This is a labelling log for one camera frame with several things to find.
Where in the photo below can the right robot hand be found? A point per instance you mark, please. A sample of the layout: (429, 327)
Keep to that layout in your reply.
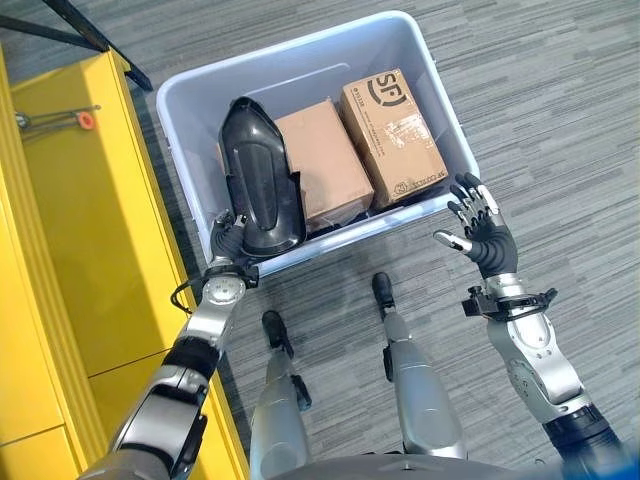
(492, 243)

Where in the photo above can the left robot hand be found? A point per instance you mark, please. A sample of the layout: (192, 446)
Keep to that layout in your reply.
(227, 240)

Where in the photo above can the black sole-shaped part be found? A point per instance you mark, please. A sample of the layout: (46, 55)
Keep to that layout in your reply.
(262, 175)

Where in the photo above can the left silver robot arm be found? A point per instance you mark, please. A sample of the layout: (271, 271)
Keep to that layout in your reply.
(175, 370)

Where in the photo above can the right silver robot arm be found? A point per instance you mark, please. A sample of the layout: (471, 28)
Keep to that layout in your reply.
(542, 370)

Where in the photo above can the plain brown cardboard box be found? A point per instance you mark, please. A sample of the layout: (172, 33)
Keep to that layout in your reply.
(325, 160)

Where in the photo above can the pale plastic storage box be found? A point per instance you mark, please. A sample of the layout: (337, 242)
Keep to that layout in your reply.
(315, 140)

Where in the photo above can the printed brown cardboard box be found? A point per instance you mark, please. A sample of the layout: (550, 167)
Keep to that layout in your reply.
(392, 135)

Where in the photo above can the yellow metal shelf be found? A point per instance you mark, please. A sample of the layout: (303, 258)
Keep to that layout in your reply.
(75, 275)

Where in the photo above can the right silver robot leg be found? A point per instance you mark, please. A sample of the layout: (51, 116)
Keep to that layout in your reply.
(415, 380)

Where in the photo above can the silver robot leg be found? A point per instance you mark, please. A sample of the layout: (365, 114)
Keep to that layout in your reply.
(415, 380)
(277, 400)

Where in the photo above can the left silver robot leg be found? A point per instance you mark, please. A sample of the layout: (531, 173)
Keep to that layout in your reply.
(277, 400)

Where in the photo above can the grey tool with orange cap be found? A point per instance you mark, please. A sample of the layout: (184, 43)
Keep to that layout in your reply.
(55, 120)

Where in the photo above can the black metal frame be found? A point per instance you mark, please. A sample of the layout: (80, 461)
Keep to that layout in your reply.
(75, 35)

